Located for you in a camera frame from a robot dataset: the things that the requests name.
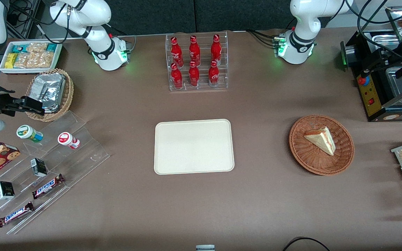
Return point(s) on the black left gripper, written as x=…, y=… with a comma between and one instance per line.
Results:
x=385, y=56

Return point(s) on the triangular sandwich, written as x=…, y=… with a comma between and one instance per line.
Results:
x=325, y=141

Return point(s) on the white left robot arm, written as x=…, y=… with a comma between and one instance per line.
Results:
x=300, y=42

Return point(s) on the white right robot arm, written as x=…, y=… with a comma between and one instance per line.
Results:
x=99, y=45

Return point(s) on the light tan wicker basket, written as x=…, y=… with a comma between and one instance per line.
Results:
x=67, y=94

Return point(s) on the white rectangular snack tray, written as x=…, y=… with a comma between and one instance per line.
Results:
x=2, y=68

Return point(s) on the brown round wicker basket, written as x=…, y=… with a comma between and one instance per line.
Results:
x=312, y=164

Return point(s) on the cream plastic tray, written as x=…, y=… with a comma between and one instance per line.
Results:
x=194, y=146

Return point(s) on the silver foil pack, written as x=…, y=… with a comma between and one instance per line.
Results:
x=49, y=90

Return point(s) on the black machine with yellow panel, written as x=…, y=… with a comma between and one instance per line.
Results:
x=372, y=97

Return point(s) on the green lid white cup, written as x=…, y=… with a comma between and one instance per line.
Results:
x=29, y=133

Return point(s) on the clear bag of nut snacks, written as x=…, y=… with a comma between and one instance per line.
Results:
x=42, y=60
x=37, y=47
x=22, y=60

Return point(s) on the yellow snack packet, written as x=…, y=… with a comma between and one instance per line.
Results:
x=10, y=61

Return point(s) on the red lid white cup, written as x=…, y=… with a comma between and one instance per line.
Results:
x=67, y=139

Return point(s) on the teal snack packet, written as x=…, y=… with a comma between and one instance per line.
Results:
x=51, y=47
x=19, y=48

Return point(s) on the small black carton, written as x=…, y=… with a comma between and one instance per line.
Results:
x=39, y=167
x=5, y=190

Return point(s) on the clear acrylic stepped stand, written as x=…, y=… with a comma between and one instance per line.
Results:
x=82, y=157

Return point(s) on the brown Snickers bar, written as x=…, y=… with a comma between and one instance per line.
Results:
x=47, y=186
x=15, y=214

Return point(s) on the red cola bottle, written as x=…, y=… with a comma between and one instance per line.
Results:
x=176, y=52
x=177, y=78
x=216, y=50
x=194, y=76
x=194, y=52
x=214, y=75

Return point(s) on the clear acrylic bottle rack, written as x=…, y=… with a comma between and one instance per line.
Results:
x=202, y=87

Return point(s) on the small grey device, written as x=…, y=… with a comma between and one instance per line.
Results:
x=205, y=248

